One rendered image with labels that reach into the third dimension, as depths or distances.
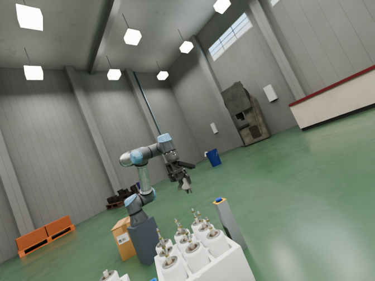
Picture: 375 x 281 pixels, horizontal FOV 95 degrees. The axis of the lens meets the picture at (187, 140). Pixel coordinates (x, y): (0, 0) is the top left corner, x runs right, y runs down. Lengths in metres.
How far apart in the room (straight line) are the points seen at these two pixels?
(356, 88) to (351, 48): 2.79
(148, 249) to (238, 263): 0.84
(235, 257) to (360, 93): 4.78
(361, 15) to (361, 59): 1.24
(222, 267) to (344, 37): 7.64
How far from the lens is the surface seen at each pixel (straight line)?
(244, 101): 7.18
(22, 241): 6.46
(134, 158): 0.99
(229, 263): 0.96
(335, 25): 8.06
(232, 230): 1.21
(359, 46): 7.90
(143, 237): 1.60
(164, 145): 0.96
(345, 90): 5.31
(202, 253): 0.93
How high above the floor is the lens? 0.66
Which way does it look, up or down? 4 degrees up
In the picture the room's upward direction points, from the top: 24 degrees counter-clockwise
